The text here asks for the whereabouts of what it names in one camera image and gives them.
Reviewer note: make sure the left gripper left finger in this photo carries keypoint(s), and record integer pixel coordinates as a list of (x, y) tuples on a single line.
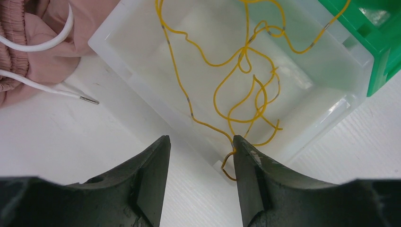
[(129, 195)]

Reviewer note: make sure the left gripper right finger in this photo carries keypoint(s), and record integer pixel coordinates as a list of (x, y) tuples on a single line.
[(273, 195)]

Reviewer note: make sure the pink crumpled garment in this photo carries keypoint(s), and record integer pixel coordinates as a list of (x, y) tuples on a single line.
[(42, 42)]

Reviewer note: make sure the green plastic bin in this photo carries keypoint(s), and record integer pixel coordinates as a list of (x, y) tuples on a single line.
[(376, 24)]

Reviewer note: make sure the clear plastic bin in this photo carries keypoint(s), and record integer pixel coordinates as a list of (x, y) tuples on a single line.
[(280, 73)]

